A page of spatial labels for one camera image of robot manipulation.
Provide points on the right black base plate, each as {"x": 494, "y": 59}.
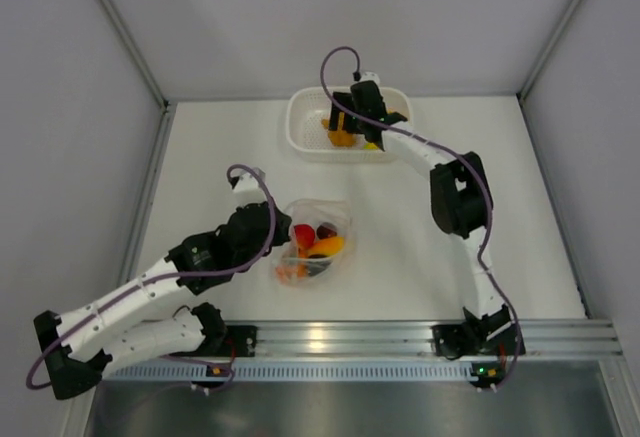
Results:
{"x": 454, "y": 341}

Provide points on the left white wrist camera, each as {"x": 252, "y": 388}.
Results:
{"x": 248, "y": 182}

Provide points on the red fake fruit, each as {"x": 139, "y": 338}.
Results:
{"x": 305, "y": 235}

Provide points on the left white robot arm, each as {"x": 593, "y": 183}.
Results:
{"x": 157, "y": 313}

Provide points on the slotted grey cable duct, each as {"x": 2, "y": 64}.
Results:
{"x": 299, "y": 371}

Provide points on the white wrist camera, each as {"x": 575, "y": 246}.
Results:
{"x": 248, "y": 182}
{"x": 361, "y": 76}

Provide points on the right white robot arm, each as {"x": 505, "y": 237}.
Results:
{"x": 462, "y": 208}

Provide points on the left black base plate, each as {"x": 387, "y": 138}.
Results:
{"x": 239, "y": 341}

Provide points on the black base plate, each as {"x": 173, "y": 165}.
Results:
{"x": 239, "y": 341}
{"x": 454, "y": 341}

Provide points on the clear zip top bag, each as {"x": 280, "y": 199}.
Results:
{"x": 326, "y": 256}

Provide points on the aluminium mounting rail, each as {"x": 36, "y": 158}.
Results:
{"x": 547, "y": 339}

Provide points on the orange fake food piece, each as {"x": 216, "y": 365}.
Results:
{"x": 339, "y": 138}

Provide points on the white perforated plastic basket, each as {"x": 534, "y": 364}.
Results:
{"x": 319, "y": 132}

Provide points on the dark fake plum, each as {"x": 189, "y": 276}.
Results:
{"x": 326, "y": 230}

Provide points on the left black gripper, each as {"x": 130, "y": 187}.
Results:
{"x": 284, "y": 223}

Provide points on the orange fake carrot slices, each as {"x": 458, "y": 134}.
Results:
{"x": 291, "y": 274}

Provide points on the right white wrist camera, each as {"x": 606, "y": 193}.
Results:
{"x": 361, "y": 76}

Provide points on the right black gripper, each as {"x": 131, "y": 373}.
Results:
{"x": 349, "y": 127}

